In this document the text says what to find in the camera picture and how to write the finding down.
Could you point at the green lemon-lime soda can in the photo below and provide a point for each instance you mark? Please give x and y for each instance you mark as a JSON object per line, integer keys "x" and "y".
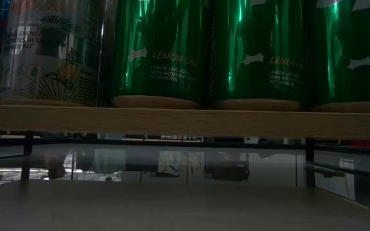
{"x": 352, "y": 54}
{"x": 257, "y": 54}
{"x": 161, "y": 54}

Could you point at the wooden shelf with black frame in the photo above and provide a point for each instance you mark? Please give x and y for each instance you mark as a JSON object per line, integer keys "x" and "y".
{"x": 185, "y": 123}

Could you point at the black table frame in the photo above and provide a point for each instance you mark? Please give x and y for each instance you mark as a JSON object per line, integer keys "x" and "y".
{"x": 59, "y": 142}

